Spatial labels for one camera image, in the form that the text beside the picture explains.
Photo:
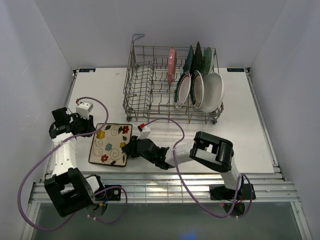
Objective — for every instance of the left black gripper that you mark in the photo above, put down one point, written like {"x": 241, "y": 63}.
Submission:
{"x": 89, "y": 123}

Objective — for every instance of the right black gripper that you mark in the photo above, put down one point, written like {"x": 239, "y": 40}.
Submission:
{"x": 130, "y": 148}

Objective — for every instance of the cream floral square plate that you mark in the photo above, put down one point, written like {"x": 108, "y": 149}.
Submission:
{"x": 107, "y": 143}

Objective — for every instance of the round plate teal red rim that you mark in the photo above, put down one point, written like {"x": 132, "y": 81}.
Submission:
{"x": 197, "y": 89}

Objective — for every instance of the pink dotted scalloped plate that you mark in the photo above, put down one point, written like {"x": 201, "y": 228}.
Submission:
{"x": 171, "y": 65}

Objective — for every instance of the teal square plate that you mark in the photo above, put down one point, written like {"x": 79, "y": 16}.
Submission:
{"x": 189, "y": 61}

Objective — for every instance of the black floral square plate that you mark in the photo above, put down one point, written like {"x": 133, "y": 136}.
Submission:
{"x": 197, "y": 61}

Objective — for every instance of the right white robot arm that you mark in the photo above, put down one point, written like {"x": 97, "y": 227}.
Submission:
{"x": 211, "y": 151}

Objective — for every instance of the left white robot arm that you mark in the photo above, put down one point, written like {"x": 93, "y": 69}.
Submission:
{"x": 67, "y": 188}

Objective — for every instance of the left black table label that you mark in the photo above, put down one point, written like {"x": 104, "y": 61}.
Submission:
{"x": 86, "y": 70}

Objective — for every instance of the black table label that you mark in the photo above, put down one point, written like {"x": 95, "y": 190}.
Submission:
{"x": 86, "y": 70}
{"x": 235, "y": 70}

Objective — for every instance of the pale green plate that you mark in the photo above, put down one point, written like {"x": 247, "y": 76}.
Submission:
{"x": 207, "y": 61}

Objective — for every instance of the right black table label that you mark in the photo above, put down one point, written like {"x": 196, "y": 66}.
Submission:
{"x": 235, "y": 70}

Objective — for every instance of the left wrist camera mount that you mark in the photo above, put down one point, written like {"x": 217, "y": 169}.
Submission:
{"x": 83, "y": 109}

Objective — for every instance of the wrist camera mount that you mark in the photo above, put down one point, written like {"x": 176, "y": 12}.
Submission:
{"x": 144, "y": 131}
{"x": 83, "y": 109}

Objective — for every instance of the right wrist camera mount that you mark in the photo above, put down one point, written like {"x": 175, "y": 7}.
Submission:
{"x": 144, "y": 131}

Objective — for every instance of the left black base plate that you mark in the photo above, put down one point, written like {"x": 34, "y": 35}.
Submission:
{"x": 113, "y": 194}

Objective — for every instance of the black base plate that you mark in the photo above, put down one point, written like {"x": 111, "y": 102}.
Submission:
{"x": 220, "y": 192}
{"x": 113, "y": 194}

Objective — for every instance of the grey wire dish rack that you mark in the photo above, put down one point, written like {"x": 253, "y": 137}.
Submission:
{"x": 147, "y": 93}

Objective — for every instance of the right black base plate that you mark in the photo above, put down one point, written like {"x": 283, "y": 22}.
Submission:
{"x": 220, "y": 192}

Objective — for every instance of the aluminium rail frame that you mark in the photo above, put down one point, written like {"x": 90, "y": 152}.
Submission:
{"x": 241, "y": 122}

